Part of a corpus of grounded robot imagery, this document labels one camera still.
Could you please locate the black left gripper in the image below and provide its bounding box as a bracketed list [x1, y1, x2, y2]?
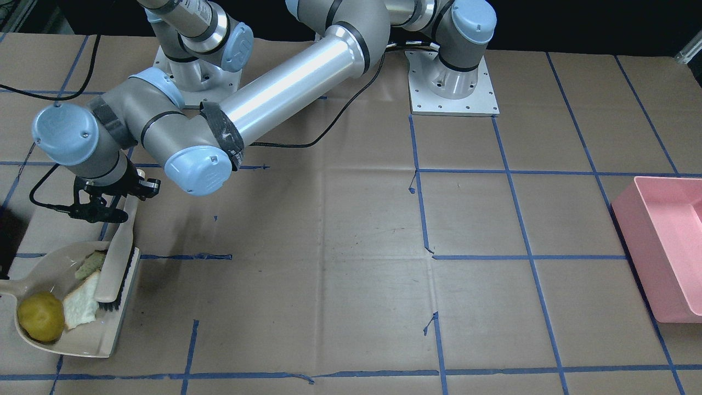
[72, 156, 161, 223]

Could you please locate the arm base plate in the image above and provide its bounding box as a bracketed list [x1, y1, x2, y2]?
[153, 47, 242, 109]
[405, 50, 501, 117]

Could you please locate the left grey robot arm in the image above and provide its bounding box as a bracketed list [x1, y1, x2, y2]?
[30, 1, 497, 223]

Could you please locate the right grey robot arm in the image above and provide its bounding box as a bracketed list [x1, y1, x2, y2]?
[138, 1, 254, 95]

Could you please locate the bread slice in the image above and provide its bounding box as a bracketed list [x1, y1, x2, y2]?
[62, 270, 102, 330]

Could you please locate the yellow lemon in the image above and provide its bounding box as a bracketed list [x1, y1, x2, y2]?
[17, 291, 65, 343]

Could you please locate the beige plastic dustpan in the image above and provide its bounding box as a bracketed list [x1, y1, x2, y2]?
[1, 241, 140, 358]

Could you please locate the pink plastic bin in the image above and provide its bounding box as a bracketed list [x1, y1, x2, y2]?
[612, 177, 701, 323]

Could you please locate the beige hand brush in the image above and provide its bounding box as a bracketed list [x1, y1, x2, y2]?
[94, 195, 140, 312]

